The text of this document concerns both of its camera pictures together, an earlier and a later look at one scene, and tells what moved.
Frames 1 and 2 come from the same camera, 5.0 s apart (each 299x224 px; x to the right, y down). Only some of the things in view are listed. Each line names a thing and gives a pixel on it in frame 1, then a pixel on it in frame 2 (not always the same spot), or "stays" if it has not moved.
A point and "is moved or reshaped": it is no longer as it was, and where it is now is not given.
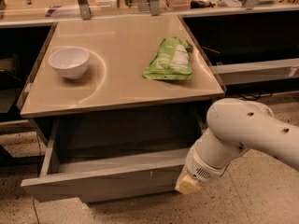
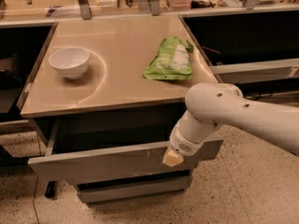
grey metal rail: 258,71 stays
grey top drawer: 101,158 is moved or reshaped
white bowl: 71,63 stays
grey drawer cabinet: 119,101 stays
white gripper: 199,168 to 182,143
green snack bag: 172,61 stays
